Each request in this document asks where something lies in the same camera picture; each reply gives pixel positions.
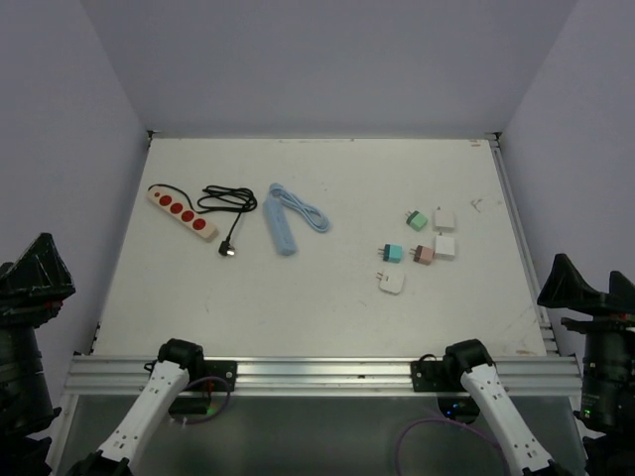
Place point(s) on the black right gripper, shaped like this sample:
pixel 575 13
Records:
pixel 565 284

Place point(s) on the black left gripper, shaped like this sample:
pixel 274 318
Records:
pixel 31 291

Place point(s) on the large white charger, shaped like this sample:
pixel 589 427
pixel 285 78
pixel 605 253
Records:
pixel 444 219

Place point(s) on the beige power strip red sockets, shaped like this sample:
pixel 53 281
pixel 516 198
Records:
pixel 176 205

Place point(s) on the pink plug adapter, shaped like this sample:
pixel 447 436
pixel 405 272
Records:
pixel 423 255

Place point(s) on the mint green plug adapter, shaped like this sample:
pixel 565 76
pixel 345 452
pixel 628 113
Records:
pixel 416 220

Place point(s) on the white adapter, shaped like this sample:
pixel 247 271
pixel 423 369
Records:
pixel 391 281

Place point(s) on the teal plug adapter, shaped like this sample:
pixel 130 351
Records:
pixel 391 253

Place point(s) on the light blue power strip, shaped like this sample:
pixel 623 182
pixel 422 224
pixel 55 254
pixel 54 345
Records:
pixel 279 228

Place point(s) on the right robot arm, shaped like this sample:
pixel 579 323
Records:
pixel 606 454

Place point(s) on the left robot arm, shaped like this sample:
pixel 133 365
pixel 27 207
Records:
pixel 177 364

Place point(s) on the aluminium frame rail right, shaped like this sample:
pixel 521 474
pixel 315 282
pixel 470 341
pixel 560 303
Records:
pixel 550 338

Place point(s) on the aluminium front rail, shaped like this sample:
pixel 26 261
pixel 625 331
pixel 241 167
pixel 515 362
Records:
pixel 322 377

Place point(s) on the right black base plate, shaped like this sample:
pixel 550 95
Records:
pixel 432 376

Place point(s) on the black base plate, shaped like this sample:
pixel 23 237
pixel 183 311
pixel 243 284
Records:
pixel 432 376
pixel 226 370

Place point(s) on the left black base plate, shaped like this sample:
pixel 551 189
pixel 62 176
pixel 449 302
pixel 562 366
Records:
pixel 226 370

